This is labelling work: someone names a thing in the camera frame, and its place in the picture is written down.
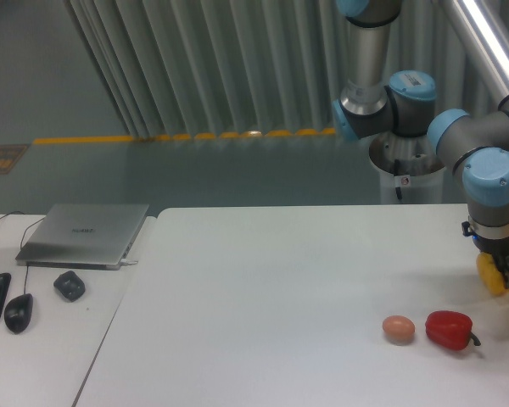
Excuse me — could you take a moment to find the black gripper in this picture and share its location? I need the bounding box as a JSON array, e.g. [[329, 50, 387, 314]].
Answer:
[[461, 220, 509, 290]]

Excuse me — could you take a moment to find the yellow bell pepper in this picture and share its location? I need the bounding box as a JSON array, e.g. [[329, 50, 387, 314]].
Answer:
[[476, 252, 509, 297]]

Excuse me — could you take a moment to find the black computer mouse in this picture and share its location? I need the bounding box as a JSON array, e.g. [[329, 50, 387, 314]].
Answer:
[[4, 293, 33, 334]]

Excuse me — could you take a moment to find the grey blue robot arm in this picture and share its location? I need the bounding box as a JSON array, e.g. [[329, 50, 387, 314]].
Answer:
[[333, 1, 509, 296]]

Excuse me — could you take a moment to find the red bell pepper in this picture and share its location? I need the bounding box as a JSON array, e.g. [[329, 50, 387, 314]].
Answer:
[[425, 310, 481, 351]]

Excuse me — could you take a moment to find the brown egg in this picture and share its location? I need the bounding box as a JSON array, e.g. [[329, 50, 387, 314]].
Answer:
[[382, 315, 416, 343]]

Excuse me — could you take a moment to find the silver closed laptop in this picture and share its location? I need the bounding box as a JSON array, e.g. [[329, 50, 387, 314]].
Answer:
[[16, 203, 148, 270]]

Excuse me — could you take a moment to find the small black case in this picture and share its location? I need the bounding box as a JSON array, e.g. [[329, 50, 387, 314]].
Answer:
[[53, 270, 86, 302]]

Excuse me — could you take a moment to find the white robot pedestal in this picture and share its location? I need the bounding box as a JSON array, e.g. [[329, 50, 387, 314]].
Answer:
[[368, 131, 445, 204]]

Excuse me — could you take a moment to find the black pedestal cable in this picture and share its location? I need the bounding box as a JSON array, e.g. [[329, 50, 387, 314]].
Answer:
[[393, 159, 404, 201]]

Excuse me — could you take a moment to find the black mouse cable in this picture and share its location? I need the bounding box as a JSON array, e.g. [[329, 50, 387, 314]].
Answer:
[[20, 220, 46, 295]]

